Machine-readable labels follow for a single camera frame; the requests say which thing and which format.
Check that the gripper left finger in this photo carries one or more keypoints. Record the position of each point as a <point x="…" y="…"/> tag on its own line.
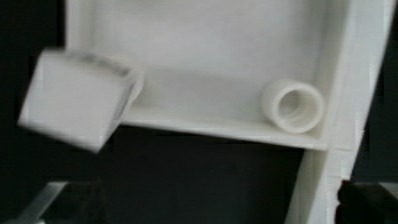
<point x="64" y="205"/>

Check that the white U-shaped obstacle fence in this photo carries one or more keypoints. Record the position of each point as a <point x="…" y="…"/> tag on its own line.
<point x="320" y="186"/>

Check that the white square table top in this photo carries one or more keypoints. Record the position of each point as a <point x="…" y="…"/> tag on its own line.
<point x="217" y="47"/>

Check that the white table leg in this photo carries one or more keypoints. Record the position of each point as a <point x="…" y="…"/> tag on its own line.
<point x="84" y="88"/>

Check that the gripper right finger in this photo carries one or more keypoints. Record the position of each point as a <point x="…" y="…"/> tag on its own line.
<point x="368" y="203"/>

